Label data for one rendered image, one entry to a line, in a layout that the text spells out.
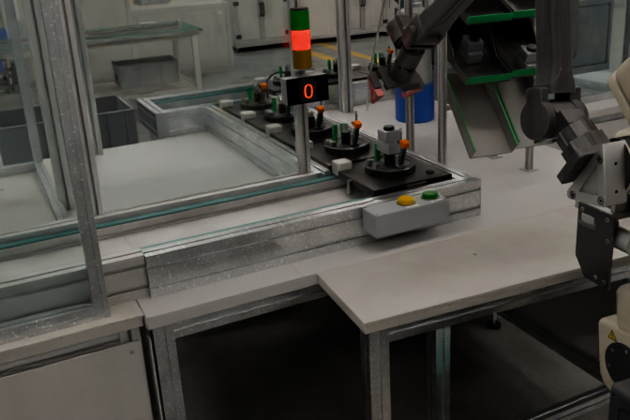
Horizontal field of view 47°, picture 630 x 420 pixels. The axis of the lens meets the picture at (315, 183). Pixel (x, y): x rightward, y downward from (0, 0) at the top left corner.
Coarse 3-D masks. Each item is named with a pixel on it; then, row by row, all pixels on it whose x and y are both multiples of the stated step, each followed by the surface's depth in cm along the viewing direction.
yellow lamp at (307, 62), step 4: (292, 52) 191; (296, 52) 190; (300, 52) 189; (304, 52) 189; (308, 52) 190; (292, 56) 191; (296, 56) 190; (300, 56) 190; (304, 56) 190; (308, 56) 190; (292, 60) 192; (296, 60) 190; (300, 60) 190; (304, 60) 190; (308, 60) 191; (296, 64) 191; (300, 64) 190; (304, 64) 190; (308, 64) 191; (296, 68) 191; (300, 68) 191; (304, 68) 191
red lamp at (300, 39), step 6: (306, 30) 188; (294, 36) 188; (300, 36) 188; (306, 36) 188; (294, 42) 189; (300, 42) 188; (306, 42) 189; (294, 48) 190; (300, 48) 189; (306, 48) 189
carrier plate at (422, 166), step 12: (408, 156) 211; (360, 168) 203; (420, 168) 200; (432, 168) 199; (360, 180) 193; (372, 180) 192; (384, 180) 192; (396, 180) 191; (408, 180) 191; (420, 180) 190; (432, 180) 192; (444, 180) 194; (372, 192) 186; (384, 192) 186
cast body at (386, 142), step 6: (384, 126) 196; (390, 126) 196; (378, 132) 197; (384, 132) 194; (390, 132) 194; (396, 132) 195; (378, 138) 198; (384, 138) 194; (390, 138) 195; (396, 138) 195; (378, 144) 198; (384, 144) 195; (390, 144) 194; (396, 144) 195; (384, 150) 196; (390, 150) 194; (396, 150) 195
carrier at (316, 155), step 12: (336, 132) 223; (348, 132) 219; (312, 144) 225; (324, 144) 220; (336, 144) 217; (348, 144) 219; (360, 144) 218; (372, 144) 224; (312, 156) 217; (324, 156) 216; (336, 156) 215; (348, 156) 215; (360, 156) 214; (372, 156) 213
